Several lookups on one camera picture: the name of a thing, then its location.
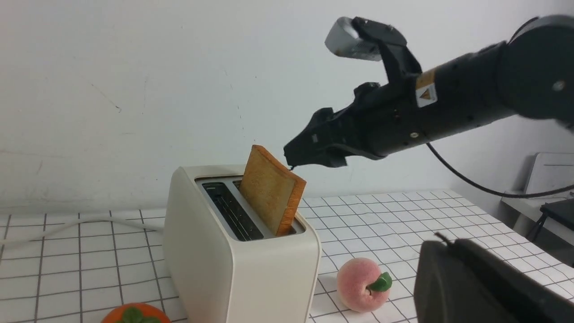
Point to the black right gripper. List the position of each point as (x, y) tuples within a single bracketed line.
[(380, 121)]

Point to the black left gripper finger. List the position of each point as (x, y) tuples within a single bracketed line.
[(461, 282)]

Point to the toasted bread slice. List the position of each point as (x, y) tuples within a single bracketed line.
[(272, 190)]

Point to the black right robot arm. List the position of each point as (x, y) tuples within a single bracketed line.
[(531, 75)]

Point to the pink artificial peach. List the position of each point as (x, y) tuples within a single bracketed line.
[(362, 286)]

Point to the black stand in background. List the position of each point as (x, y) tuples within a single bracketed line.
[(561, 212)]

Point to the cream white toaster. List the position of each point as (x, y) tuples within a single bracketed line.
[(222, 279)]

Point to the white box in background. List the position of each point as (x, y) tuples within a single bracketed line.
[(550, 171)]

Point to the orange artificial persimmon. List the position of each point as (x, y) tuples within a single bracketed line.
[(136, 313)]

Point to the white grid tablecloth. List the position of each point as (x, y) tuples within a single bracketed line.
[(79, 274)]

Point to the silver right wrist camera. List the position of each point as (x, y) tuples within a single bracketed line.
[(344, 41)]

